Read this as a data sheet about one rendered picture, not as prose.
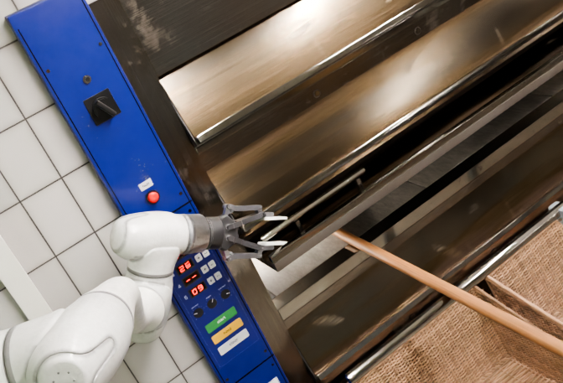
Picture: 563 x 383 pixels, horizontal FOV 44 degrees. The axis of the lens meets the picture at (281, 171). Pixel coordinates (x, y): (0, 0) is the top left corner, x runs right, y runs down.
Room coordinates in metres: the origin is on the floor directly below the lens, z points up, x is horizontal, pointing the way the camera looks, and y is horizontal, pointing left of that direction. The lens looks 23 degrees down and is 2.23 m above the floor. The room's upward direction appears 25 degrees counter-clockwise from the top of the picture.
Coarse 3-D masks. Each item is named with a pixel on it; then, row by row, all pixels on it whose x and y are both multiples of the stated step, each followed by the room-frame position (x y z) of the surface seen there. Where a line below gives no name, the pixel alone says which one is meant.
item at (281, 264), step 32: (512, 64) 1.96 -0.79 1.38; (480, 96) 1.84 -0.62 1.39; (512, 96) 1.74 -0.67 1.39; (416, 128) 1.83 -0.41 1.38; (448, 128) 1.72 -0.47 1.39; (384, 160) 1.72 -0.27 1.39; (320, 192) 1.71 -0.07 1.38; (352, 192) 1.62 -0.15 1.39; (384, 192) 1.56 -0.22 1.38; (288, 256) 1.46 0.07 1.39
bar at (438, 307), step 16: (560, 208) 1.47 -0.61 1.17; (544, 224) 1.45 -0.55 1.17; (512, 240) 1.44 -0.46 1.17; (528, 240) 1.42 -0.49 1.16; (496, 256) 1.40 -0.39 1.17; (480, 272) 1.37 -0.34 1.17; (464, 288) 1.35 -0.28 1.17; (432, 304) 1.33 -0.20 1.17; (448, 304) 1.33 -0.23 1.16; (416, 320) 1.31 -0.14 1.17; (432, 320) 1.31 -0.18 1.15; (400, 336) 1.28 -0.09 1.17; (384, 352) 1.26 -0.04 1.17; (368, 368) 1.24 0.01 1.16
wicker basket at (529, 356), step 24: (480, 288) 1.73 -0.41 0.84; (432, 336) 1.67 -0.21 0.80; (456, 336) 1.68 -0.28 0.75; (504, 336) 1.68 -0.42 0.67; (384, 360) 1.62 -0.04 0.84; (408, 360) 1.63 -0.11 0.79; (432, 360) 1.64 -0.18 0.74; (456, 360) 1.65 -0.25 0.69; (480, 360) 1.66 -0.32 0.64; (504, 360) 1.67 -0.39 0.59; (528, 360) 1.61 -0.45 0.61; (552, 360) 1.51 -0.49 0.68
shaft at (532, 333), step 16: (352, 240) 1.70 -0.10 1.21; (384, 256) 1.56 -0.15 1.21; (416, 272) 1.43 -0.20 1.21; (448, 288) 1.32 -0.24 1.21; (464, 304) 1.27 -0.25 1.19; (480, 304) 1.23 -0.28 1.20; (496, 320) 1.17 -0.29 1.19; (512, 320) 1.14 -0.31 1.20; (528, 336) 1.09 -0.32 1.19; (544, 336) 1.06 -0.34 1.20; (560, 352) 1.01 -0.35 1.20
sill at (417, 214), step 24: (552, 96) 2.05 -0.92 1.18; (528, 120) 1.97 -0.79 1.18; (552, 120) 1.97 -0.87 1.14; (504, 144) 1.89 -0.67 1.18; (456, 168) 1.88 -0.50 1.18; (480, 168) 1.85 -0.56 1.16; (432, 192) 1.81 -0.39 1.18; (456, 192) 1.81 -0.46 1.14; (408, 216) 1.75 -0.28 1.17; (384, 240) 1.71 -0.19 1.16; (336, 264) 1.67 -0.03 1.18; (288, 288) 1.65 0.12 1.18; (312, 288) 1.62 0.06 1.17; (288, 312) 1.59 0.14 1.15
